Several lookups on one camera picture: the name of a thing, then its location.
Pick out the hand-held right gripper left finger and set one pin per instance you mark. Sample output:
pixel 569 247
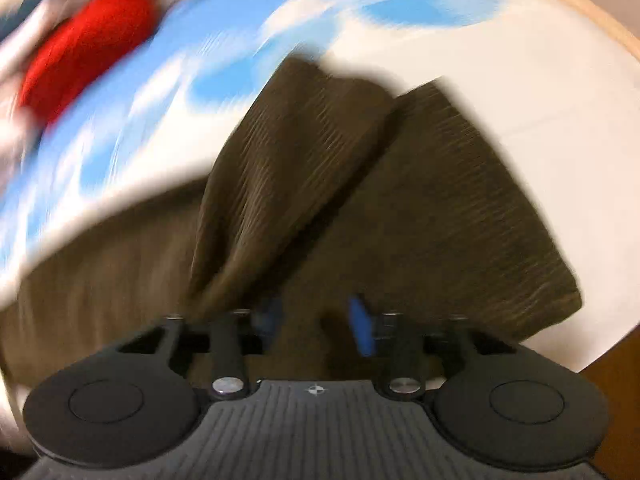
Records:
pixel 229 350

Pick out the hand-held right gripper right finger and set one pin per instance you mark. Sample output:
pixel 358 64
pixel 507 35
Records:
pixel 361 327

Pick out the red folded quilt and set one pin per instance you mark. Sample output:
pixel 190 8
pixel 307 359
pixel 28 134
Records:
pixel 85 50

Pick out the white folded quilt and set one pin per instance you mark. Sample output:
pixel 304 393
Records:
pixel 10 85

